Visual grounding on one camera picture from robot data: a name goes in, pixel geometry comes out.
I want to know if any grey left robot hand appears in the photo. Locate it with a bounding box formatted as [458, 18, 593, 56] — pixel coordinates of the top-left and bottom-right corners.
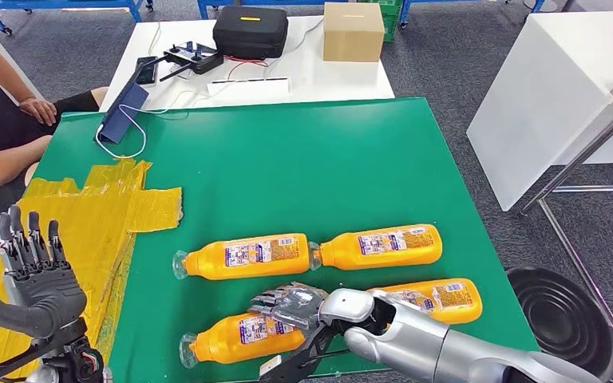
[0, 206, 88, 341]

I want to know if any person's left hand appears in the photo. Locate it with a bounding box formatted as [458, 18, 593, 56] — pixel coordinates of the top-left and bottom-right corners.
[19, 97, 58, 127]

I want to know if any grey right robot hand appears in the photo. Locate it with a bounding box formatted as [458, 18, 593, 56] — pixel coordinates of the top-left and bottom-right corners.
[248, 282, 329, 331]

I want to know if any orange detergent bottle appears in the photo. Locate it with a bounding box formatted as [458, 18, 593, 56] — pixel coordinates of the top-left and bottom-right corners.
[179, 311, 307, 369]
[172, 233, 313, 281]
[309, 223, 444, 271]
[368, 278, 483, 325]

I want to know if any blue tablet folio case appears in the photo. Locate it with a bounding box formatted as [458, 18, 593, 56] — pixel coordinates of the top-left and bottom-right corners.
[93, 57, 151, 144]

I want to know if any black smartphone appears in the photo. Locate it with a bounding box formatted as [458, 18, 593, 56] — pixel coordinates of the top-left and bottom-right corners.
[135, 55, 158, 85]

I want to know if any green table board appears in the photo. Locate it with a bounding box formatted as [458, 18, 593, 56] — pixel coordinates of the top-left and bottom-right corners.
[30, 97, 540, 383]

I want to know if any black remote controller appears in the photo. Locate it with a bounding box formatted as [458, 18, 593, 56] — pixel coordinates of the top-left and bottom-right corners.
[158, 41, 225, 83]

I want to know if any white power strip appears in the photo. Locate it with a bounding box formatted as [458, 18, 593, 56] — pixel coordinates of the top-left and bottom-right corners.
[207, 77, 291, 97]

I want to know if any black carrying case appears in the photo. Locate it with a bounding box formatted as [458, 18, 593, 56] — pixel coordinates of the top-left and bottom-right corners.
[212, 5, 290, 60]

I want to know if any black round stool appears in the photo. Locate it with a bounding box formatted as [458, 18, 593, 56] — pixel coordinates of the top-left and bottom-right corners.
[504, 267, 613, 383]

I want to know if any cardboard box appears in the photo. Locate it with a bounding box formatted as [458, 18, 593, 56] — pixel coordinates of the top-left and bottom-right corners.
[322, 2, 386, 63]

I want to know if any green plastic crate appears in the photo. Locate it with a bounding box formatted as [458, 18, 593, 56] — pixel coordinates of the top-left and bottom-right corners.
[380, 0, 404, 43]

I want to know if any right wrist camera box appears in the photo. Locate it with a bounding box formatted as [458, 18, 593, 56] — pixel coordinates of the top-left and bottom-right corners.
[257, 355, 284, 380]

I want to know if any white charging cable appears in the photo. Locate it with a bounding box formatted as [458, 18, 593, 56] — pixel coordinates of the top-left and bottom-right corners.
[94, 89, 212, 160]

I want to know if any red cable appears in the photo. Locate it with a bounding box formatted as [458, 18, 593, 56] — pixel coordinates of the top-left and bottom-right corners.
[226, 54, 271, 81]

